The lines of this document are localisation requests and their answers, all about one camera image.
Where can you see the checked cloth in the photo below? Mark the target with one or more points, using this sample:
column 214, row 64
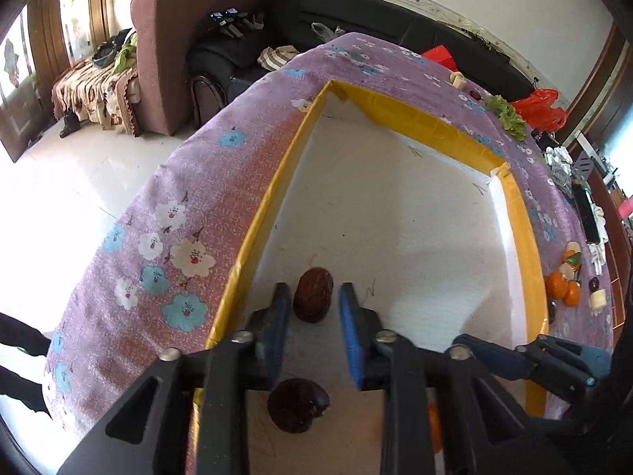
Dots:
column 274, row 58

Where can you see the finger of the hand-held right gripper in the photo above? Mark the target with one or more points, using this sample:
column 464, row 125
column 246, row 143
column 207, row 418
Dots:
column 588, row 356
column 489, row 356

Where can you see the wooden glass door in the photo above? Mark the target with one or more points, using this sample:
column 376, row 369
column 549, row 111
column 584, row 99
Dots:
column 43, row 29

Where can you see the green cloth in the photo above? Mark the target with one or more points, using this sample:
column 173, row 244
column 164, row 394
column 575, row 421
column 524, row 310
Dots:
column 124, row 54

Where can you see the clear plastic bag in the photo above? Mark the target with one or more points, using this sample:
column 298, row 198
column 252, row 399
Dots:
column 564, row 175

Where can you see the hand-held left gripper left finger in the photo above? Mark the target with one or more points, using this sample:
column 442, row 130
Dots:
column 281, row 336

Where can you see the black devices pile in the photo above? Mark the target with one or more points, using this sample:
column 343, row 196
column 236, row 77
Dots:
column 232, row 22

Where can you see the green lettuce toy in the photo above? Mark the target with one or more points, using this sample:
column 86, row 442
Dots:
column 507, row 115

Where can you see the side table with patterned cloth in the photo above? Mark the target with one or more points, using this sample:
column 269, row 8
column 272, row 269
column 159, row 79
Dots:
column 94, row 89

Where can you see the black boots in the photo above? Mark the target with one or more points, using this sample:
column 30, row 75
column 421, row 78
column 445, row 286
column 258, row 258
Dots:
column 69, row 124

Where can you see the grey plastic bag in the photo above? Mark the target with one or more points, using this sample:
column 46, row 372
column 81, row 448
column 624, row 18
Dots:
column 325, row 32

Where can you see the white gloves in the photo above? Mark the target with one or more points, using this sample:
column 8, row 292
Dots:
column 597, row 257

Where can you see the red box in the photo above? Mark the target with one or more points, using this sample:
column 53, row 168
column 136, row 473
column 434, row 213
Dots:
column 440, row 57

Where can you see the purple floral tablecloth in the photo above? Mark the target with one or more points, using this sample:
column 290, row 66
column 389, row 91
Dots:
column 198, row 183

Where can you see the white foam tray yellow rim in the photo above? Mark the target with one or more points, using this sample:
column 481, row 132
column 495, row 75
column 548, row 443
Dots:
column 395, row 232

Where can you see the brown armchair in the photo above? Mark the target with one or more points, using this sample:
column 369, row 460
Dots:
column 158, row 59

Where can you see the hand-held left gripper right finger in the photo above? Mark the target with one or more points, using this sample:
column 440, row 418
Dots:
column 350, row 336

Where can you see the green and orange pepper toy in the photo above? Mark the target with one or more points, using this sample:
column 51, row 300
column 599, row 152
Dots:
column 572, row 260

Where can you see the red plastic bag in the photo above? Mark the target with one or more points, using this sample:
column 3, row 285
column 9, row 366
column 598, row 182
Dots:
column 539, row 109

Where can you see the black remote control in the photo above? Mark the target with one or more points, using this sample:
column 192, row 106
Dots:
column 587, row 215

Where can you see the person's black trousers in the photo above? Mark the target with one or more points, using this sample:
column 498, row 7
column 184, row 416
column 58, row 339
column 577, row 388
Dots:
column 24, row 336

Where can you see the black leather sofa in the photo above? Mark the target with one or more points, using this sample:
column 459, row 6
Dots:
column 376, row 15

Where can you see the dark wooden cabinet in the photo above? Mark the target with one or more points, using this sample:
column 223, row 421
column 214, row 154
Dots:
column 613, row 79

